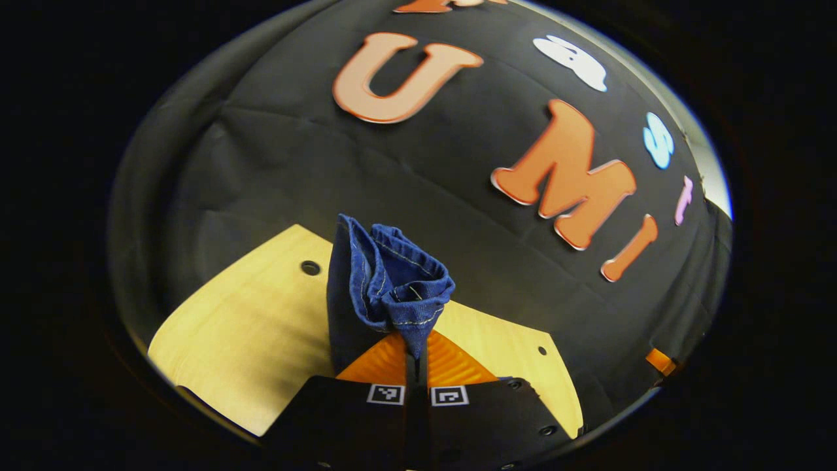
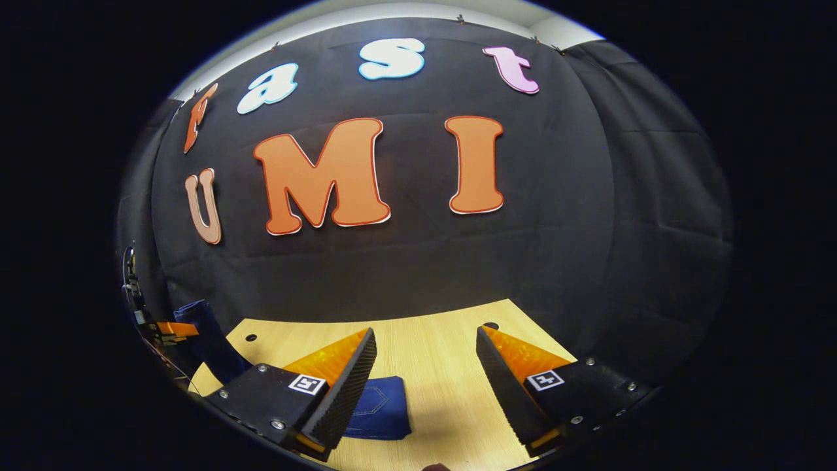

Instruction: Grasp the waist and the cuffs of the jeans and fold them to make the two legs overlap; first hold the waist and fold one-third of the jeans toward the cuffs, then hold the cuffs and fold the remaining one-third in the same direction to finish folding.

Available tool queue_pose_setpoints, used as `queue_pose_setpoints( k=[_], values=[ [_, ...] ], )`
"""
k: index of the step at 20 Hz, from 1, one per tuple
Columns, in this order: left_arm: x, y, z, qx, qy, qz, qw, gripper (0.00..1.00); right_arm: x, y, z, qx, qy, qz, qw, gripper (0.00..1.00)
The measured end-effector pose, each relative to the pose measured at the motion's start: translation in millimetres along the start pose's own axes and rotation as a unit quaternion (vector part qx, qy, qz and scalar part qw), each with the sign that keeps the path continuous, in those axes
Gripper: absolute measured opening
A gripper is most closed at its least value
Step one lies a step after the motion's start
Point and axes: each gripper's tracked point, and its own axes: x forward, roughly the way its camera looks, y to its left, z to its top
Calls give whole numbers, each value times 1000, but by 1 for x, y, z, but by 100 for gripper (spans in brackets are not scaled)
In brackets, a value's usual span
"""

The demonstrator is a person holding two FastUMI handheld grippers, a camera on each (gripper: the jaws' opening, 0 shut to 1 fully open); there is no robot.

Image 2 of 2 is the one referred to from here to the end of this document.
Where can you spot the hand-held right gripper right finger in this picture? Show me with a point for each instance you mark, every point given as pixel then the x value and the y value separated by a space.
pixel 507 392

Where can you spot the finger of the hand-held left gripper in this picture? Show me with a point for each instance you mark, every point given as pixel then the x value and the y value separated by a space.
pixel 178 329

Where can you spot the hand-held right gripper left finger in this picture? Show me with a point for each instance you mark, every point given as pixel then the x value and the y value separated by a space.
pixel 343 392

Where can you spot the blue denim jeans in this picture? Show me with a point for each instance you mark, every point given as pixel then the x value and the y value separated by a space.
pixel 382 409

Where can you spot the black backdrop cloth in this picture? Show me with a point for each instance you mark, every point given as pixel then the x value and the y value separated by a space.
pixel 425 261

